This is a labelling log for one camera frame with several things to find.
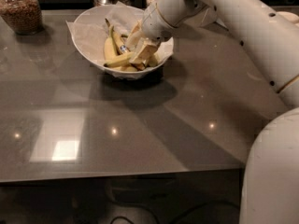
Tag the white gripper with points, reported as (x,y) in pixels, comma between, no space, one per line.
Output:
(154,23)

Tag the long top yellow banana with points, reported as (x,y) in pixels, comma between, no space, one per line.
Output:
(120,60)

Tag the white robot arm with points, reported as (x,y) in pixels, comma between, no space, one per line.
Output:
(270,193)

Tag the banana with blue sticker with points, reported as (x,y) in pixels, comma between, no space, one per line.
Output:
(118,42)

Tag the left yellow banana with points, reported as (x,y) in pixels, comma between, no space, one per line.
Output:
(109,50)

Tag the white bowl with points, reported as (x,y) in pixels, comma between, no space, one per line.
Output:
(90,52)

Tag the white paper liner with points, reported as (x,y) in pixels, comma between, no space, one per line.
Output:
(84,38)

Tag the left glass jar of grains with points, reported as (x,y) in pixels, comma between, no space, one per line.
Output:
(24,17)

